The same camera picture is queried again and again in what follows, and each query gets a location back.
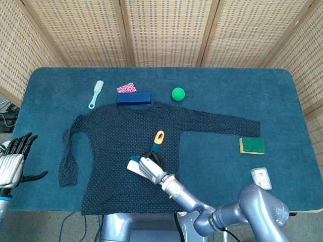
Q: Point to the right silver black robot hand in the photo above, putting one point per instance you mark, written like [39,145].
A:
[151,167]

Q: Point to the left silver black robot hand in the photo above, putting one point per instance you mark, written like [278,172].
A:
[12,161]

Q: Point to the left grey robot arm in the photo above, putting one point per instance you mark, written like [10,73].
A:
[3,204]

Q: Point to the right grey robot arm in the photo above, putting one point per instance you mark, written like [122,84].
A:
[227,214]

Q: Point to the dark blue dotted shirt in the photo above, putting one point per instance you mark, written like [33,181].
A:
[118,131]

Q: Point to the grey robot torso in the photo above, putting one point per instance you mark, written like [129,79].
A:
[141,228]

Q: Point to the dark blue rectangular box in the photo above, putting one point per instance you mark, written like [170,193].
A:
[133,98]

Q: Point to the teal carpet table cover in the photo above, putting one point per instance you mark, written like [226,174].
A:
[222,176]

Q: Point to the green ball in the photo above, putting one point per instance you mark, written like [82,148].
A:
[178,94]

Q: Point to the pink patterned pouch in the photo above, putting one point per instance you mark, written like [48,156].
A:
[127,87]

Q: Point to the light green white brush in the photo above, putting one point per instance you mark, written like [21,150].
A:
[99,85]

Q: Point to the yellow green scrub sponge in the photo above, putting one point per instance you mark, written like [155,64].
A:
[252,145]

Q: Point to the clear plastic card case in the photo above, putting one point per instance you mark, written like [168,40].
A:
[262,178]

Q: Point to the woven rattan folding screen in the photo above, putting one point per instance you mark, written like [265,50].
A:
[166,30]

